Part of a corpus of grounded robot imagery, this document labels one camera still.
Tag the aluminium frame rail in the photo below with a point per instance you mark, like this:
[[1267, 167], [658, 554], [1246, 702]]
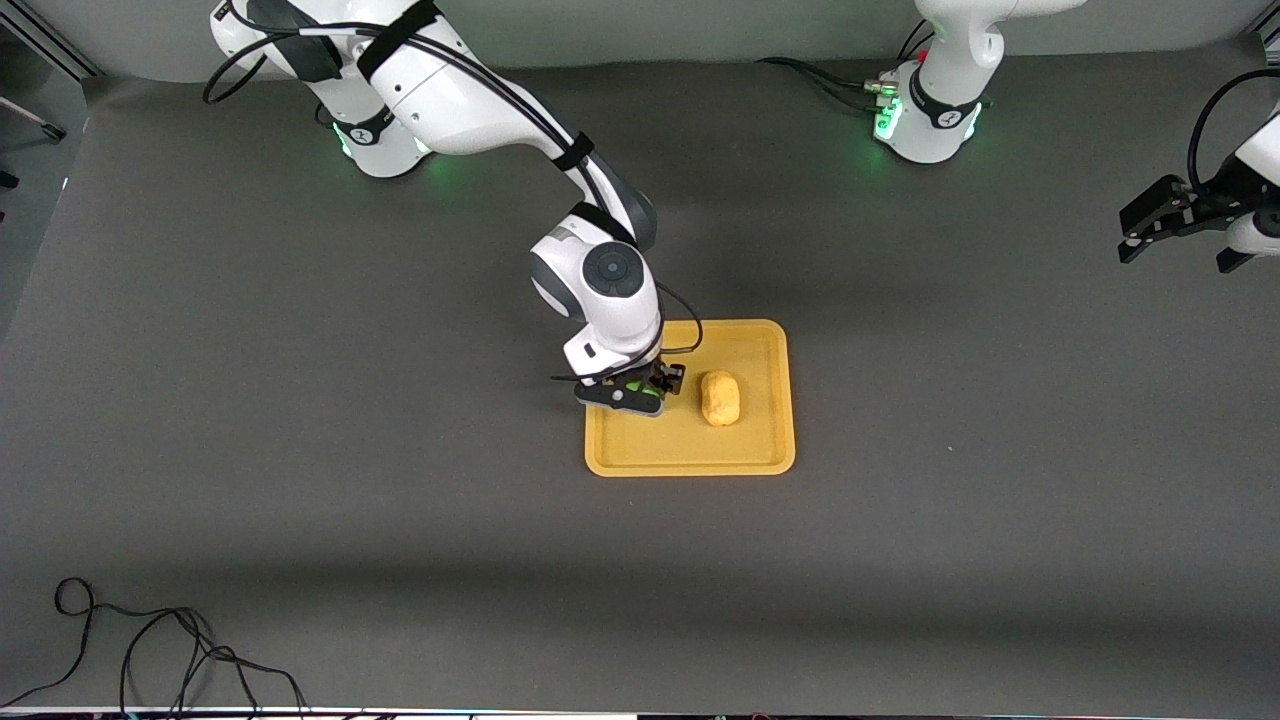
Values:
[[50, 40]]

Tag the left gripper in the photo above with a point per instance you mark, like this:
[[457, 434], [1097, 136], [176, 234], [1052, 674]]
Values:
[[1218, 197]]

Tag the green apple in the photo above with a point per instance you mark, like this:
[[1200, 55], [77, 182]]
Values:
[[642, 388]]

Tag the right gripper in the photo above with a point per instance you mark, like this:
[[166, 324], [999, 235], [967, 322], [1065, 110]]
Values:
[[664, 379]]

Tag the dark grey table mat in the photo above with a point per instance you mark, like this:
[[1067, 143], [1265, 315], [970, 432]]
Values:
[[640, 560]]

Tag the yellow plastic tray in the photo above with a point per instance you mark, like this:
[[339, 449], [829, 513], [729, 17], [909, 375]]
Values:
[[740, 445]]

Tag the yellow-brown potato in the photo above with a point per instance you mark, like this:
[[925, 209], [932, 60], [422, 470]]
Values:
[[720, 398]]

